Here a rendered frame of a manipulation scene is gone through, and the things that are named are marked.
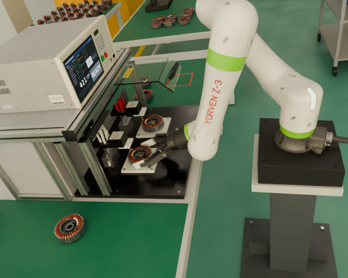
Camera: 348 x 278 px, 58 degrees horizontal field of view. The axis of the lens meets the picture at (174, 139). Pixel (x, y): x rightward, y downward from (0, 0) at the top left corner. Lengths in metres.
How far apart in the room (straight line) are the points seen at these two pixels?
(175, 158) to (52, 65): 0.62
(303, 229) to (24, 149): 1.23
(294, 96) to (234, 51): 0.32
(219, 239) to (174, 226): 0.88
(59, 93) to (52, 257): 0.59
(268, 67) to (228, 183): 1.25
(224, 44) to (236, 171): 1.58
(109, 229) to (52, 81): 0.58
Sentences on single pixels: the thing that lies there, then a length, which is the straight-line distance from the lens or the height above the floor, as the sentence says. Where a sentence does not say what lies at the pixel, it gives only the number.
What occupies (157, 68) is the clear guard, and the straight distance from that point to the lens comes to 1.47.
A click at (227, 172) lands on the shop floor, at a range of 2.36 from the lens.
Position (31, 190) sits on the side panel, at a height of 0.80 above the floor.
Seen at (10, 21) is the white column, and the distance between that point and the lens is 5.20.
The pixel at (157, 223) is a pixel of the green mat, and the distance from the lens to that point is 1.18.
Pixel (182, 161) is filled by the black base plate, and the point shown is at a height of 0.77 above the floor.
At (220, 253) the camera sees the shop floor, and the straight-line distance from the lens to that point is 1.95.
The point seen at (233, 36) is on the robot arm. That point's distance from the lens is 0.88.
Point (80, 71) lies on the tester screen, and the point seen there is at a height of 1.22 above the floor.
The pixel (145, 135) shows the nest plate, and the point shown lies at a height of 0.78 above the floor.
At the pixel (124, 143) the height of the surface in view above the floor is 0.89.
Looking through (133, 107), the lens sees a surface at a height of 0.92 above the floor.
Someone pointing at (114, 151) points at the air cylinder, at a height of 0.82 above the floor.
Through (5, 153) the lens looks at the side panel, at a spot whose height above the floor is 1.01.
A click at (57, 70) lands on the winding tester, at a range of 1.17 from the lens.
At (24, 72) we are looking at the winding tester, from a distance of 1.25.
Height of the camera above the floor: 1.67
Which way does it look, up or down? 37 degrees down
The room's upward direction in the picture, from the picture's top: 13 degrees counter-clockwise
